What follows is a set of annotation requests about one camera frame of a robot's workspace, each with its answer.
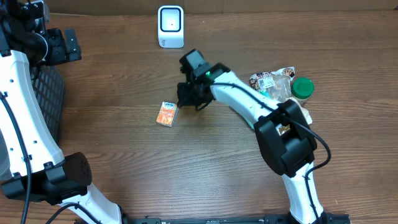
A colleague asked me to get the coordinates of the orange snack packet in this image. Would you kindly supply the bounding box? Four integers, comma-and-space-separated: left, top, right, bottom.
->
156, 101, 178, 127

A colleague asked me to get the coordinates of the brown bread pouch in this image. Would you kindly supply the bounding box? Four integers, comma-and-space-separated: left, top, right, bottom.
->
249, 67, 313, 124

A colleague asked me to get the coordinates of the green lid jar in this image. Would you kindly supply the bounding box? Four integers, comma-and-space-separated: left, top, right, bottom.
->
291, 77, 315, 105

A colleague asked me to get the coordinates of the long teal wipes pack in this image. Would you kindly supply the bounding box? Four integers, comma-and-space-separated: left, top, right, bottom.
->
244, 118, 257, 130

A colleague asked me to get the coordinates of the teal gum packet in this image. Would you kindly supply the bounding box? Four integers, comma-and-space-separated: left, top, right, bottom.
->
259, 90, 271, 98

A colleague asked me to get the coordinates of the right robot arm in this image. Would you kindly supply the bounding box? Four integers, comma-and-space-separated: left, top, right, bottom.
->
177, 49, 325, 223

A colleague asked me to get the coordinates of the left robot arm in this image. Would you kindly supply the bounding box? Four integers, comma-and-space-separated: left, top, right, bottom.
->
1, 1, 128, 223

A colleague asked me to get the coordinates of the white barcode scanner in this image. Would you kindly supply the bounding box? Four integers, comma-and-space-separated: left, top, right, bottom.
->
157, 5, 184, 49

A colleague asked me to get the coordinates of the grey plastic shopping basket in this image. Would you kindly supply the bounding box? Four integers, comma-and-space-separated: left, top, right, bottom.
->
30, 65, 65, 144

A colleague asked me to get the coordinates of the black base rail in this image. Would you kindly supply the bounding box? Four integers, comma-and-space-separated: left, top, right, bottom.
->
129, 212, 351, 224

